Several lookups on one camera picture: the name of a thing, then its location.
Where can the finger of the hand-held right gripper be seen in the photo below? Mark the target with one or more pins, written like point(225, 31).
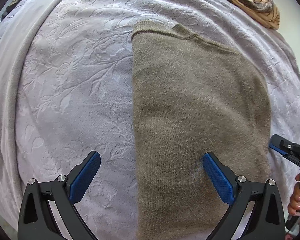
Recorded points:
point(277, 149)
point(277, 139)

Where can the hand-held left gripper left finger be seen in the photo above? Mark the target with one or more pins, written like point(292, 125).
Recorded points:
point(86, 175)

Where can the brown knit sweater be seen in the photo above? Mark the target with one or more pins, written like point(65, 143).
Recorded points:
point(190, 105)

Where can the lavender embossed blanket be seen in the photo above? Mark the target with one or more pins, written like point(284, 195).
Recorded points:
point(77, 80)

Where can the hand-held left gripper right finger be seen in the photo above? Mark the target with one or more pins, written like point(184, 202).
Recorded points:
point(217, 177)

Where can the person's right hand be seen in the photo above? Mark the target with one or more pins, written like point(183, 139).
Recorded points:
point(296, 200)

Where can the brown striped cloth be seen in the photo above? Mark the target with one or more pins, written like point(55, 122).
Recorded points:
point(265, 15)

